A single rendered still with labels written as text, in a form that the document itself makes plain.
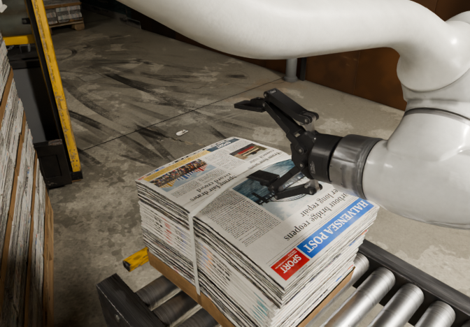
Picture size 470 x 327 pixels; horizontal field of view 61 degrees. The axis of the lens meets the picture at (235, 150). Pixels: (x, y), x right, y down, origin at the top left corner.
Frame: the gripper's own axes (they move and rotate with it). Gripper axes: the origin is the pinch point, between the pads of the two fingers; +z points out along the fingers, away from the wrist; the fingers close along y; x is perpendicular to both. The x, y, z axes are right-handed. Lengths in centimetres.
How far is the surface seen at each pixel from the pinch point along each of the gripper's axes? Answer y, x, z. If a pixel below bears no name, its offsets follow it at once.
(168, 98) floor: 60, 154, 271
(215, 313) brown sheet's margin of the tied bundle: 29.7, -15.1, -1.6
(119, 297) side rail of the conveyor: 30.0, -25.0, 18.1
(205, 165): 7.2, -2.3, 11.5
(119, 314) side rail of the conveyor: 31.3, -27.0, 14.9
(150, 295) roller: 31.1, -19.8, 14.5
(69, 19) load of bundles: -21, 204, 579
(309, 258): 13.8, -7.6, -18.9
